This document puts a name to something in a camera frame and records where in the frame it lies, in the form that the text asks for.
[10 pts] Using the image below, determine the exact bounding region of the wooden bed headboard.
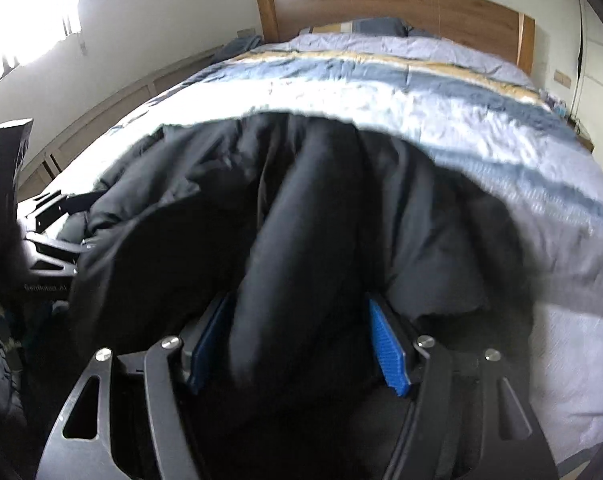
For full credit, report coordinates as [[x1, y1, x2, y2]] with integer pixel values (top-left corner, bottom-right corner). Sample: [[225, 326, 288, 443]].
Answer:
[[256, 0, 536, 77]]

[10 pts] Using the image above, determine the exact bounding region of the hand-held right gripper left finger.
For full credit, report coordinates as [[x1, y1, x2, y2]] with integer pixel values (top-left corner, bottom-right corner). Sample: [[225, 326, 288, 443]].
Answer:
[[34, 292, 233, 480]]

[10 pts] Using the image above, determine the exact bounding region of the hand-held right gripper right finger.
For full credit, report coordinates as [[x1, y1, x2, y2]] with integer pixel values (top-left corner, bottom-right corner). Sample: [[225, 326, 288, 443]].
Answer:
[[368, 295, 560, 480]]

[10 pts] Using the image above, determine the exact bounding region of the bed with striped duvet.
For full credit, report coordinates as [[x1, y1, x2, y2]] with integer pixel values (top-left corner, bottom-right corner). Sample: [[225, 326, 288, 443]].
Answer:
[[56, 30, 603, 467]]

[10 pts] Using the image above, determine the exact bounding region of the grey blue cloth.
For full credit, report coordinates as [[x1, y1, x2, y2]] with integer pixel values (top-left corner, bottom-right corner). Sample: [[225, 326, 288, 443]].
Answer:
[[215, 35, 263, 62]]

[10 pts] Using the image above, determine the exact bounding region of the striped pillow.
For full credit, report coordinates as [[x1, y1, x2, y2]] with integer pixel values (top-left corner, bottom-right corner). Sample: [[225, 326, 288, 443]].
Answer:
[[301, 16, 413, 39]]

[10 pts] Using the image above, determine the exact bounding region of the window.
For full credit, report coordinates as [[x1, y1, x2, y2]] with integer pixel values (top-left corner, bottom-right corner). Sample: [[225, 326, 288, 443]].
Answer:
[[0, 0, 95, 97]]

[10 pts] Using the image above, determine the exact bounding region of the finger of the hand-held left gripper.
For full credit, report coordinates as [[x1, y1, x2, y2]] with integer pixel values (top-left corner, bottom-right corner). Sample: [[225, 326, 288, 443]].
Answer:
[[18, 190, 107, 234], [24, 236, 95, 277]]

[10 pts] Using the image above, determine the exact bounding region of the low beige wall cabinet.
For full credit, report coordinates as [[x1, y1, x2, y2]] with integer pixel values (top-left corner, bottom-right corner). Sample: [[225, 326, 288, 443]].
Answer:
[[16, 44, 228, 187]]

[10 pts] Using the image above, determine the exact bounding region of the black puffer coat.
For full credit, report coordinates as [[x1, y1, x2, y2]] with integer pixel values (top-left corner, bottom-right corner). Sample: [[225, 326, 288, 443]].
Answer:
[[66, 109, 538, 480]]

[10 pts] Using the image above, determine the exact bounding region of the white wardrobe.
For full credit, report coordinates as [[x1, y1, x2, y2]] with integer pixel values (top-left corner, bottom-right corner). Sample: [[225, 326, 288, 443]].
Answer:
[[575, 0, 603, 196]]

